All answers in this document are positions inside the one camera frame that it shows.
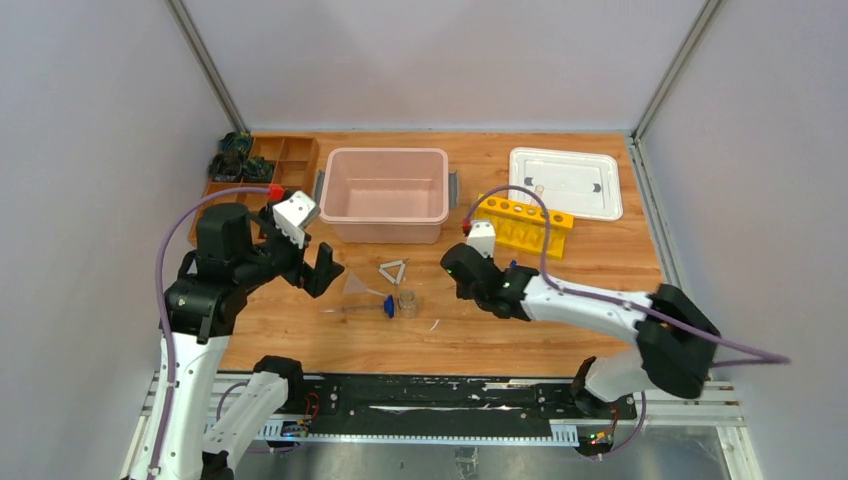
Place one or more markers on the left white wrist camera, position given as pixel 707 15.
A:
pixel 293 216

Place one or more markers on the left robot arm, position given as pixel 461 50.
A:
pixel 236 253

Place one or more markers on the small glass jar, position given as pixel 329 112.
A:
pixel 407 304

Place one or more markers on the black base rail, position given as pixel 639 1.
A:
pixel 387 405

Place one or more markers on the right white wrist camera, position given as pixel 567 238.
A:
pixel 482 238

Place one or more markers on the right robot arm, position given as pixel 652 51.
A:
pixel 668 334

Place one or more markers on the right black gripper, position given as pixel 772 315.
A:
pixel 460 293

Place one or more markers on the clear plastic funnel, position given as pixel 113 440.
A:
pixel 354 285

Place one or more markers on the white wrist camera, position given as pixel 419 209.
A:
pixel 482 238
pixel 293 216

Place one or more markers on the pink plastic bin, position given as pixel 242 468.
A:
pixel 386 195

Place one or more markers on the yellow test tube rack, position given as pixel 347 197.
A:
pixel 522 227

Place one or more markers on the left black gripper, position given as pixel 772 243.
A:
pixel 304 266

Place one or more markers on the white plastic lid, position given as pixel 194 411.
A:
pixel 584 185

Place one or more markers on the clay pipe triangle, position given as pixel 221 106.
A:
pixel 393 271

